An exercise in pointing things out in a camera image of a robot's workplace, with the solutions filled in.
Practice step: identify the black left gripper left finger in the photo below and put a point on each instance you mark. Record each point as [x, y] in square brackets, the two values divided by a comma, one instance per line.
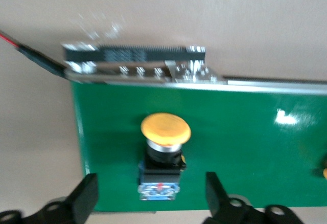
[81, 201]

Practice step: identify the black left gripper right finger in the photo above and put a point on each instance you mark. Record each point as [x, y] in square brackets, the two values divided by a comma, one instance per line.
[219, 203]

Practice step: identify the yellow mushroom push button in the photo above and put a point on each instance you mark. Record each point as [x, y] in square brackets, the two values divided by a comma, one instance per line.
[322, 167]
[163, 132]

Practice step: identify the green conveyor belt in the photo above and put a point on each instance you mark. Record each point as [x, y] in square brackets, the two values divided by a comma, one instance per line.
[230, 157]

